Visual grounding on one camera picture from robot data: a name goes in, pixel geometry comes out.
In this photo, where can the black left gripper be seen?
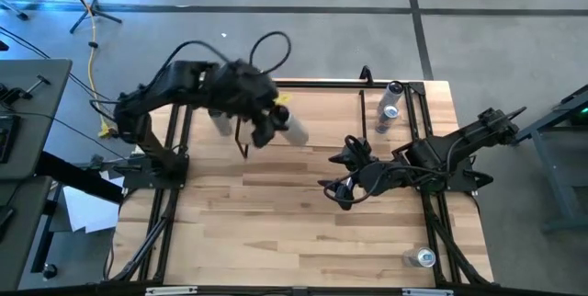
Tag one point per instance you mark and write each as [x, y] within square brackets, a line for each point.
[241, 89]

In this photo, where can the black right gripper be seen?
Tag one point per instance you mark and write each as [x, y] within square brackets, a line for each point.
[376, 176]

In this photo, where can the white can with black top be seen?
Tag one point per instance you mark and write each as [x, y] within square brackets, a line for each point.
[296, 133]
[222, 125]

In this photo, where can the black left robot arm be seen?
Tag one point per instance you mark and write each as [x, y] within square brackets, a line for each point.
[156, 91]

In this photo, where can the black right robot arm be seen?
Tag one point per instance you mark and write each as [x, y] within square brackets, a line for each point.
[464, 142]

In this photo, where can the yellow tag label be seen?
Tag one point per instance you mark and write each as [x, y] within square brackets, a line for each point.
[283, 99]

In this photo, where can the blue silver energy drink can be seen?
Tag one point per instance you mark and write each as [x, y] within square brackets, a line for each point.
[386, 123]
[420, 258]

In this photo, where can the grey can with dark top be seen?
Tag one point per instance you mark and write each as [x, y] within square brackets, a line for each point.
[390, 98]

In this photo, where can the small black clamp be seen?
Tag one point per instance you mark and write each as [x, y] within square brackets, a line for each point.
[366, 74]

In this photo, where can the black desk beam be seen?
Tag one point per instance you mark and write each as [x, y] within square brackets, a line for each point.
[78, 177]

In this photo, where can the white paper sheets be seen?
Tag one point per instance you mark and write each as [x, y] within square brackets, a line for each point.
[89, 211]

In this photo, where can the grey metal cart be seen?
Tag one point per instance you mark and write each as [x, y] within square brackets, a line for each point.
[551, 176]

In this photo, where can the black tripod stand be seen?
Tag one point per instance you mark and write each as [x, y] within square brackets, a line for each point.
[93, 10]

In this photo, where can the grey desk top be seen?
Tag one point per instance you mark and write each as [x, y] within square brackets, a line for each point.
[46, 68]
[18, 222]

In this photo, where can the black device with green light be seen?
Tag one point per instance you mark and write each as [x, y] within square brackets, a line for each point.
[582, 117]

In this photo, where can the black desk clamp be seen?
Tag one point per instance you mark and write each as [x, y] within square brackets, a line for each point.
[16, 94]

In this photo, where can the black caster wheel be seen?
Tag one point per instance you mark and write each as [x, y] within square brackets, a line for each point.
[49, 270]

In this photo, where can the black keyboard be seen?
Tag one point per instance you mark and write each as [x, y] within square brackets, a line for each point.
[7, 140]

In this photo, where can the wooden shelf with black frame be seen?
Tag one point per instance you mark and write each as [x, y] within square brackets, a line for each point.
[331, 112]

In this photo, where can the black metal table frame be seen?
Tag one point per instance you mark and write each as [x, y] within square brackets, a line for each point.
[428, 208]

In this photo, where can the silver metal bracket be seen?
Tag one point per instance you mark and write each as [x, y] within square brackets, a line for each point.
[171, 291]
[427, 292]

